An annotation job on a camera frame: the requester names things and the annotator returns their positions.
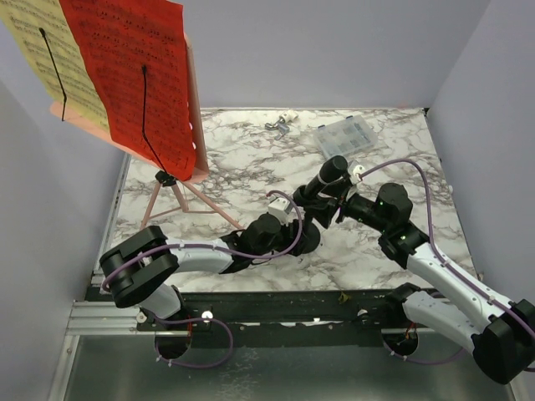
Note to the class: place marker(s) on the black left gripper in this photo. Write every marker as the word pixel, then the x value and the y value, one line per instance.
pixel 287 235

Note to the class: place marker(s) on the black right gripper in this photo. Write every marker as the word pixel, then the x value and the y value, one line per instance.
pixel 337 207

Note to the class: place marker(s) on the black clip-on holder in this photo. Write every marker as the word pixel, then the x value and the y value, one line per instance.
pixel 310 237

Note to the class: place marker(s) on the black handheld microphone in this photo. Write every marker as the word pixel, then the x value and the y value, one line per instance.
pixel 331 170

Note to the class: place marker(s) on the red paper sheet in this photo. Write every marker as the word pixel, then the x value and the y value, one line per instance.
pixel 135 54

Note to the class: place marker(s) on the yellow sheet music page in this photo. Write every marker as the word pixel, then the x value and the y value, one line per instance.
pixel 43 35

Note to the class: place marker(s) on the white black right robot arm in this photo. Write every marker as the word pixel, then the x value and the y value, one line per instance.
pixel 497 332

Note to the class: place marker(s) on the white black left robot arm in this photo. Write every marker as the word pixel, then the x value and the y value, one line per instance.
pixel 135 271

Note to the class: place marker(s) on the clear plastic compartment box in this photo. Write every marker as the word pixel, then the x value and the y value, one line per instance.
pixel 346 137

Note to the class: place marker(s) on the chrome capo white knob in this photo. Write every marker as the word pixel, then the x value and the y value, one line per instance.
pixel 282 124

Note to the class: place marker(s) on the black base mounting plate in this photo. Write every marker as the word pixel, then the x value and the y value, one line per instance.
pixel 282 320

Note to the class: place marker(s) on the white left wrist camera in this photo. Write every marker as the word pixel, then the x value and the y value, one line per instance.
pixel 280 208

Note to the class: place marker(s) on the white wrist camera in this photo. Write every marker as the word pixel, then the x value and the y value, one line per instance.
pixel 355 171
pixel 280 208

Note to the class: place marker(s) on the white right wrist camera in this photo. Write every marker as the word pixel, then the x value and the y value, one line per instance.
pixel 355 171

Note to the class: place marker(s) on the aluminium frame rail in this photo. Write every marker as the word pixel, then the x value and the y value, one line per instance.
pixel 101 319

